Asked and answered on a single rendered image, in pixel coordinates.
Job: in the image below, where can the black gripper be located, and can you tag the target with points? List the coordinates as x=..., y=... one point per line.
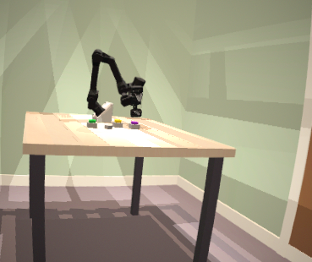
x=136, y=93

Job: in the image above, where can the yellow button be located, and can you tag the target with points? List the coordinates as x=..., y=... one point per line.
x=117, y=123

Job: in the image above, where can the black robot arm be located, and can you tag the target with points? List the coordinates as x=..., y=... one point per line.
x=97, y=57

